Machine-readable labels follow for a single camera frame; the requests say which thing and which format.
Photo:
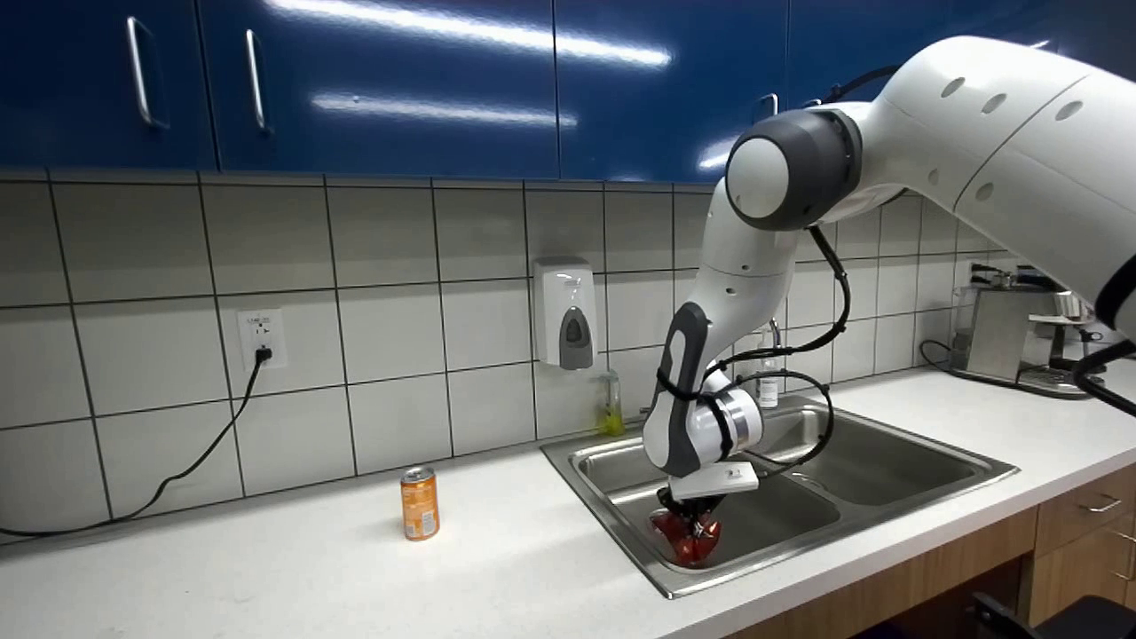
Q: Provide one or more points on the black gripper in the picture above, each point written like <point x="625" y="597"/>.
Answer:
<point x="689" y="508"/>

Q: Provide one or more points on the red Doritos snack bag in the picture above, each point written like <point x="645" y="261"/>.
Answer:
<point x="687" y="549"/>

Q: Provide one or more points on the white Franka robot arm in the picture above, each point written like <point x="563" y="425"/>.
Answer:
<point x="1005" y="128"/>

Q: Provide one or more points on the stainless steel double sink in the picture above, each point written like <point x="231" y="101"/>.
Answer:
<point x="898" y="467"/>

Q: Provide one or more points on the green dish soap bottle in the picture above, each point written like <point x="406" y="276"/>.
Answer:
<point x="612" y="417"/>

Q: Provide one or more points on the clear pump soap bottle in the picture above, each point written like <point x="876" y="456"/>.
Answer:
<point x="771" y="392"/>

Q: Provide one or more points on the orange soda can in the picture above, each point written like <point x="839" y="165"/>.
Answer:
<point x="420" y="502"/>

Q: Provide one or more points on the silver coffee machine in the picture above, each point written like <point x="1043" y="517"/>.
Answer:
<point x="998" y="333"/>

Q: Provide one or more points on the wooden base cabinet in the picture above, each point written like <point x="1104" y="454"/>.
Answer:
<point x="1068" y="570"/>

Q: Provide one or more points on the blue cabinet door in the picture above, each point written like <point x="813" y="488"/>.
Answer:
<point x="71" y="85"/>
<point x="391" y="74"/>
<point x="852" y="36"/>
<point x="639" y="107"/>

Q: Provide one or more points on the white wall soap dispenser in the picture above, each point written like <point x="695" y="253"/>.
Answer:
<point x="567" y="314"/>

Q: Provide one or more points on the white wall power outlet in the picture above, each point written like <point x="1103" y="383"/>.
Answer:
<point x="259" y="338"/>

